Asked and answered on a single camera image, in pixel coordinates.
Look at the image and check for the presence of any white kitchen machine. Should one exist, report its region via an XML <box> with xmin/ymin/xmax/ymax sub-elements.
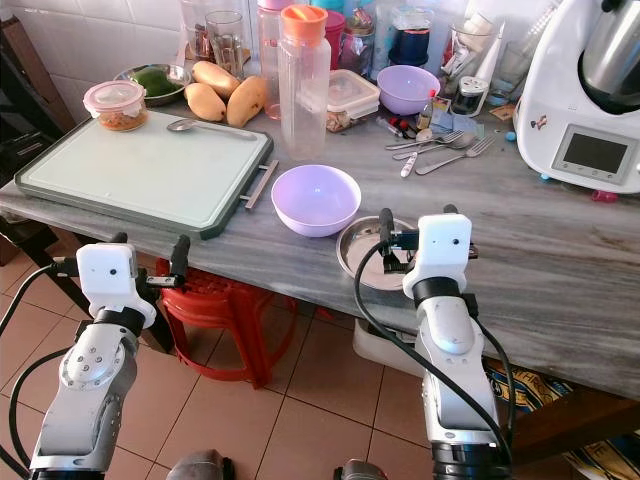
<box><xmin>515</xmin><ymin>0</ymin><xmax>640</xmax><ymax>193</ymax></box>

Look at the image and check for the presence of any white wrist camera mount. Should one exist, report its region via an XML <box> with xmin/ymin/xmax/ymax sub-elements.
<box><xmin>76</xmin><ymin>243</ymin><xmax>156</xmax><ymax>326</ymax></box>
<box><xmin>402</xmin><ymin>213</ymin><xmax>476</xmax><ymax>299</ymax></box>

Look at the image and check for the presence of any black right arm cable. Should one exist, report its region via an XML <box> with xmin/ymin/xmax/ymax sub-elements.
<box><xmin>352</xmin><ymin>245</ymin><xmax>521</xmax><ymax>471</ymax></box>

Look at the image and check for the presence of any short metal spoon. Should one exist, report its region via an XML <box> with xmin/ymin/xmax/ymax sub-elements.
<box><xmin>390</xmin><ymin>130</ymin><xmax>479</xmax><ymax>161</ymax></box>

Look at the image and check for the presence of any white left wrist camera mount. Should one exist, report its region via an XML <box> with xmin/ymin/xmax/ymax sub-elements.
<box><xmin>76</xmin><ymin>243</ymin><xmax>156</xmax><ymax>326</ymax></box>

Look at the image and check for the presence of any dark blue jar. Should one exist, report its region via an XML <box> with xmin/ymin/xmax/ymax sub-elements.
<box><xmin>390</xmin><ymin>8</ymin><xmax>433</xmax><ymax>69</ymax></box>

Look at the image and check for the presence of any red plastic stool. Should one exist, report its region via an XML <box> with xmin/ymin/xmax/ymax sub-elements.
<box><xmin>157</xmin><ymin>262</ymin><xmax>273</xmax><ymax>389</ymax></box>

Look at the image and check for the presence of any grey robot knee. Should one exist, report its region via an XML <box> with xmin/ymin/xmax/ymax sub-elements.
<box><xmin>335</xmin><ymin>460</ymin><xmax>391</xmax><ymax>480</ymax></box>
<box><xmin>168</xmin><ymin>450</ymin><xmax>226</xmax><ymax>480</ymax></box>

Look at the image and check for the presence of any clear drinking glass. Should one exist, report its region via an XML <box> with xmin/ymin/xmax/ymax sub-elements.
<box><xmin>205</xmin><ymin>10</ymin><xmax>246</xmax><ymax>79</ymax></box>

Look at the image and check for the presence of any white plastic bin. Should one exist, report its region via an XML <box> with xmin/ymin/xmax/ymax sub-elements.
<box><xmin>352</xmin><ymin>318</ymin><xmax>426</xmax><ymax>379</ymax></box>

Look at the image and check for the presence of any small purple bowl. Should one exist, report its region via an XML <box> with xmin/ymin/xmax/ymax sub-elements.
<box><xmin>377</xmin><ymin>65</ymin><xmax>441</xmax><ymax>117</ymax></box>

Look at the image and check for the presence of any large purple bowl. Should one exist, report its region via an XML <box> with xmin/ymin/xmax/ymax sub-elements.
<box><xmin>270</xmin><ymin>164</ymin><xmax>363</xmax><ymax>239</ymax></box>

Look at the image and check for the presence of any pale green cutting board tray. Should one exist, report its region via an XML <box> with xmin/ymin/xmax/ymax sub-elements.
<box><xmin>15</xmin><ymin>108</ymin><xmax>279</xmax><ymax>241</ymax></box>

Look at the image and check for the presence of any clear plastic food box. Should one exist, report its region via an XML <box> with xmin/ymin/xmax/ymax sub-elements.
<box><xmin>325</xmin><ymin>69</ymin><xmax>381</xmax><ymax>133</ymax></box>

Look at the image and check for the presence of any grey robot left knee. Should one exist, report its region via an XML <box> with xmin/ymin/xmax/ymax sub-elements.
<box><xmin>168</xmin><ymin>450</ymin><xmax>226</xmax><ymax>480</ymax></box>

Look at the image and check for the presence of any clear bottle with orange cap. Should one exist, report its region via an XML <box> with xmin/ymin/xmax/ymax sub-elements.
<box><xmin>278</xmin><ymin>4</ymin><xmax>333</xmax><ymax>161</ymax></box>

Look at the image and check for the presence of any metal bowl with green fruit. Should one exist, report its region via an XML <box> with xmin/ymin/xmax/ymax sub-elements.
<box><xmin>112</xmin><ymin>64</ymin><xmax>191</xmax><ymax>108</ymax></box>

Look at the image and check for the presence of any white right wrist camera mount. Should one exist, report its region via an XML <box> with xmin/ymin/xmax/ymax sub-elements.
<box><xmin>402</xmin><ymin>213</ymin><xmax>476</xmax><ymax>299</ymax></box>

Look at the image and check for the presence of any round metal plate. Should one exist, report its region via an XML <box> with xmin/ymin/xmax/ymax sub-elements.
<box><xmin>336</xmin><ymin>216</ymin><xmax>421</xmax><ymax>293</ymax></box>

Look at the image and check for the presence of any yellow mango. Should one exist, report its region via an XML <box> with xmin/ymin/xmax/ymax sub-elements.
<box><xmin>184</xmin><ymin>82</ymin><xmax>228</xmax><ymax>123</ymax></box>
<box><xmin>192</xmin><ymin>61</ymin><xmax>241</xmax><ymax>98</ymax></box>
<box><xmin>226</xmin><ymin>75</ymin><xmax>268</xmax><ymax>128</ymax></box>

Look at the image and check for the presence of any pink plastic bottle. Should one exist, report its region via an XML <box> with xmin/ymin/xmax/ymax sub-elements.
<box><xmin>257</xmin><ymin>0</ymin><xmax>296</xmax><ymax>121</ymax></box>

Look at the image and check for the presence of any metal fork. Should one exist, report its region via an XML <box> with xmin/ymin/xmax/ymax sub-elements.
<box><xmin>415</xmin><ymin>137</ymin><xmax>496</xmax><ymax>177</ymax></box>

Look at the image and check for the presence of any long metal spoon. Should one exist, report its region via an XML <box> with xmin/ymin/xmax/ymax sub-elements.
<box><xmin>166</xmin><ymin>118</ymin><xmax>259</xmax><ymax>141</ymax></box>

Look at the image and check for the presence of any grey robot right knee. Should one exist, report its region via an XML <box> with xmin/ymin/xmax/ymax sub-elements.
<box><xmin>335</xmin><ymin>460</ymin><xmax>391</xmax><ymax>480</ymax></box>

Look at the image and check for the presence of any blue yellow patterned cloth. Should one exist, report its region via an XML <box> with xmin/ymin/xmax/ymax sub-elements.
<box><xmin>485</xmin><ymin>360</ymin><xmax>640</xmax><ymax>480</ymax></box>

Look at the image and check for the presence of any glass container with pink lid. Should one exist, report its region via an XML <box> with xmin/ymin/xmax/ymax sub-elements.
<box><xmin>83</xmin><ymin>80</ymin><xmax>148</xmax><ymax>132</ymax></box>

